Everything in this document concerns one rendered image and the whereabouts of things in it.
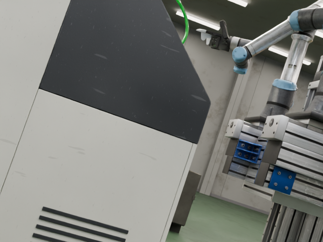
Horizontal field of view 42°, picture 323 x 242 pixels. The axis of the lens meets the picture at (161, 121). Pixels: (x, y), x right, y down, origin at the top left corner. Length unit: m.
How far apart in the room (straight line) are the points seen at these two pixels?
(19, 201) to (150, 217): 0.44
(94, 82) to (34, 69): 0.20
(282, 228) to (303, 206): 0.17
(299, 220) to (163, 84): 0.86
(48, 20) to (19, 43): 0.12
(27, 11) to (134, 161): 0.61
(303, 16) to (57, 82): 0.87
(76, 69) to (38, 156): 0.31
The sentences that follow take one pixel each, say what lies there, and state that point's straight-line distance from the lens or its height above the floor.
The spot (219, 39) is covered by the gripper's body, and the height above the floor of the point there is 1.43.
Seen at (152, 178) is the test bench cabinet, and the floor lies 0.63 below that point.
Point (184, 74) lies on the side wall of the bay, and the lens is 1.51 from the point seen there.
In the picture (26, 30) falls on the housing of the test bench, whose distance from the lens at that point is 1.45.
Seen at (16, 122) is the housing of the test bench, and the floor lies 0.66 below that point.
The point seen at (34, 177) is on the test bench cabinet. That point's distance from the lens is 1.44.
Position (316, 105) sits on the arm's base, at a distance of 1.71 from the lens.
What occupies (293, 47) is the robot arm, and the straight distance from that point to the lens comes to 2.40.
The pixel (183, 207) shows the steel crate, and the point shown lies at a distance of 4.31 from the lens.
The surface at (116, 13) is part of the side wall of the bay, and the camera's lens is 1.48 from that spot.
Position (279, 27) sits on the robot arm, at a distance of 2.30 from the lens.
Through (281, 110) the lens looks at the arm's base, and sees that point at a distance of 2.16.
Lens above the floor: 0.72
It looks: 4 degrees up
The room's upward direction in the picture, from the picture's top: 19 degrees clockwise
